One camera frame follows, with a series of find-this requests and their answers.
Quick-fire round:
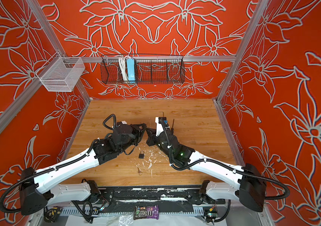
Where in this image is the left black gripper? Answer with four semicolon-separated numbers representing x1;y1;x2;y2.
119;123;148;154

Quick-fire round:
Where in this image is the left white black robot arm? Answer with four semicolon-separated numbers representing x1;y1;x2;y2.
0;114;147;216

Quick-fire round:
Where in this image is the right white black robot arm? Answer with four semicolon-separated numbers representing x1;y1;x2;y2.
146;125;290;212

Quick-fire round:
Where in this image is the left black padlock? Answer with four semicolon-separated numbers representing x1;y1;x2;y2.
138;151;144;159

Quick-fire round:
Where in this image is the yellow black screwdriver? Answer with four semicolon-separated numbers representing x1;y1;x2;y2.
171;119;175;133

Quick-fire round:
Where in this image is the light blue box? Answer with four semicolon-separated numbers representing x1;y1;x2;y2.
126;58;136;83

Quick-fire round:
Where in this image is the purple candy bag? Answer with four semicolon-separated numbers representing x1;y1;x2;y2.
133;205;159;220

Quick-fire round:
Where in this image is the clear plastic sheet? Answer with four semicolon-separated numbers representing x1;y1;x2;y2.
105;215;135;226

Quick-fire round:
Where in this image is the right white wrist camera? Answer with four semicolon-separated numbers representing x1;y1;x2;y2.
155;117;169;137

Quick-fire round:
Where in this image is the black wire wall basket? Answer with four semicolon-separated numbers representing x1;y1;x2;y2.
100;54;185;85

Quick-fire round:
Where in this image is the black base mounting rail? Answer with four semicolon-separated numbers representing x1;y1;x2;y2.
99;185;227;205

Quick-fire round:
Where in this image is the white coiled cable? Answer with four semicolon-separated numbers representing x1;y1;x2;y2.
118;56;129;82

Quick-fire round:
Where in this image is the clear plastic wall bin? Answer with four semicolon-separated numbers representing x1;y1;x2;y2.
36;57;85;92

